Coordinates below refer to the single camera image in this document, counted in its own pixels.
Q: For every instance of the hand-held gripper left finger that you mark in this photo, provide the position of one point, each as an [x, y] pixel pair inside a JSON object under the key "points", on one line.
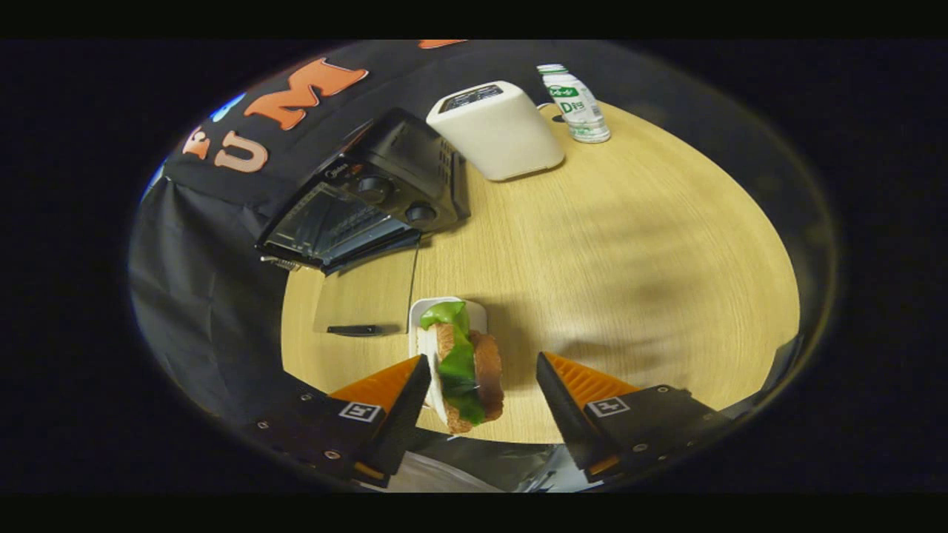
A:
{"points": [[400, 422]]}

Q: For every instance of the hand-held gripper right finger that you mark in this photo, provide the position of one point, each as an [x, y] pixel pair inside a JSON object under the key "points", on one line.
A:
{"points": [[566, 414]]}

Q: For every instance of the lettuce sandwich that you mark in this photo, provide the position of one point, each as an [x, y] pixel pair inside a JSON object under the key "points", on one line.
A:
{"points": [[463, 370]]}

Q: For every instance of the black toaster oven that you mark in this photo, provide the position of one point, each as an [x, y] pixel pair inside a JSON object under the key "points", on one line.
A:
{"points": [[400, 163]]}

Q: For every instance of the white pop-up toaster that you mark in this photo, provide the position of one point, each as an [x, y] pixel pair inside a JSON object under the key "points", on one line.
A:
{"points": [[500, 137]]}

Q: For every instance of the grey crumpled sheet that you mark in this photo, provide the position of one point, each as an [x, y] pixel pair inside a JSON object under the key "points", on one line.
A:
{"points": [[481, 463]]}

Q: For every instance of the white plastic tray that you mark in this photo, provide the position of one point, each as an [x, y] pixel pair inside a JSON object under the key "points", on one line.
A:
{"points": [[478, 314]]}

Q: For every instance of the small white drink bottle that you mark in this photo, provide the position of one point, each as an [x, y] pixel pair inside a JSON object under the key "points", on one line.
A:
{"points": [[581, 107]]}

